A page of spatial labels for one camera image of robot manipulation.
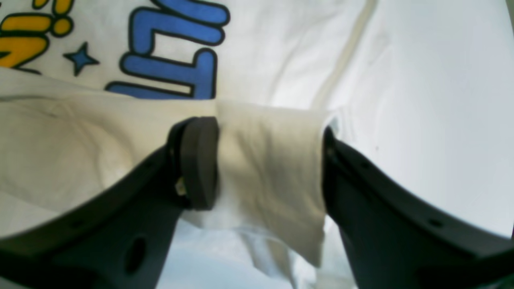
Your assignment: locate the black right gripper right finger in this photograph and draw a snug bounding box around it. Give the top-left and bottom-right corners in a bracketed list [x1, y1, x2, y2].
[322, 128, 514, 289]

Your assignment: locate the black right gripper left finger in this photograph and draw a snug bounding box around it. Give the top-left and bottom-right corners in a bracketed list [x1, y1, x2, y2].
[1, 116, 220, 289]

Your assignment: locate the white printed T-shirt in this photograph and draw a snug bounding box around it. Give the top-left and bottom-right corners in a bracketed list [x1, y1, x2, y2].
[1, 0, 513, 289]

